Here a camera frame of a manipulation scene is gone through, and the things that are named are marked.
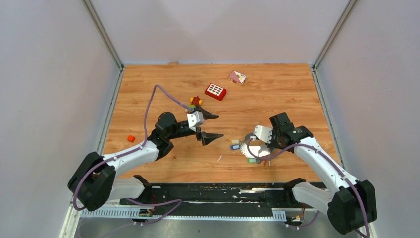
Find bunch of coloured keys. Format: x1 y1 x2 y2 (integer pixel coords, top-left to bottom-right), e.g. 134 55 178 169
230 139 272 163

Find large clear keyring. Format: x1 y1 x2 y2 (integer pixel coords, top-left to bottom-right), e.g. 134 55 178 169
240 133 275 159

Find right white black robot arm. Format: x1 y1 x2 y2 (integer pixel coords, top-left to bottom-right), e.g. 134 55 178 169
266 112 377 238

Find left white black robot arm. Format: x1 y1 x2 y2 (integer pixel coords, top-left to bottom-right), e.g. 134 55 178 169
67 106 223 211

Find colourful toy brick car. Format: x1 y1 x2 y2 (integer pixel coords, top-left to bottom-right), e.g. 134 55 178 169
190 96 203 107

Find red window toy brick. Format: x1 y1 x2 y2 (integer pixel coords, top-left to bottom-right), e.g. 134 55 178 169
205 83 227 101

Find small orange cube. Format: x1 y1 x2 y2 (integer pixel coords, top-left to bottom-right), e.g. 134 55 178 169
127 135 136 143

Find pink picture toy block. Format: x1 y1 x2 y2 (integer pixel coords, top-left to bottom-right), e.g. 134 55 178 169
228 70 248 86

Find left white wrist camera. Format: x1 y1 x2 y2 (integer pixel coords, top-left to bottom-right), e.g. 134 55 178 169
187 111 205 130

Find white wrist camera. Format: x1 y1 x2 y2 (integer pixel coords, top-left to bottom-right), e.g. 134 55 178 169
254 125 272 144
187 111 205 130

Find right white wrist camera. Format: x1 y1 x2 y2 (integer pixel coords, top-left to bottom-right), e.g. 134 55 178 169
254 125 272 144

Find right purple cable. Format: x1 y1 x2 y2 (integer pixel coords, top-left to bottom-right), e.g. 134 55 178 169
246 138 371 238

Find purple cable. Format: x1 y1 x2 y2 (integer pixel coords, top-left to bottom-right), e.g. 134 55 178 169
72 84 194 238
246 138 371 238

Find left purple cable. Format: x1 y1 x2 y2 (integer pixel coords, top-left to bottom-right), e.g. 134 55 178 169
72 84 194 238

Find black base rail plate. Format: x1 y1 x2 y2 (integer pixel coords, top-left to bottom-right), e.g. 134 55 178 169
78 182 329 222

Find right aluminium frame post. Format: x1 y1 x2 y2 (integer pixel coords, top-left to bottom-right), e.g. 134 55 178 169
312 0 359 71

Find aluminium frame post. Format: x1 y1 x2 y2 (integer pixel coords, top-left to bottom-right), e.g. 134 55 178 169
312 0 359 71
81 0 124 70

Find left aluminium frame post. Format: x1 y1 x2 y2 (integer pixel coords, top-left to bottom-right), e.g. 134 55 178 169
81 0 124 70

